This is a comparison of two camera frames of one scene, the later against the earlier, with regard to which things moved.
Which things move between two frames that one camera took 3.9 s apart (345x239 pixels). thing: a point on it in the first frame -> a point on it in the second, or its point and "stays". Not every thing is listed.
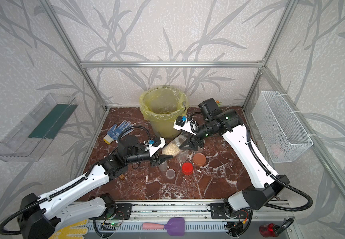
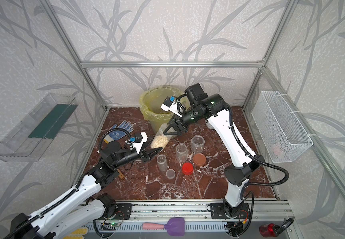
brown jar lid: x=199 y=159 stays
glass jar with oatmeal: x=172 y=148 -> x=160 y=140
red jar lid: x=187 y=168 stays
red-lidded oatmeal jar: x=182 y=156 stays
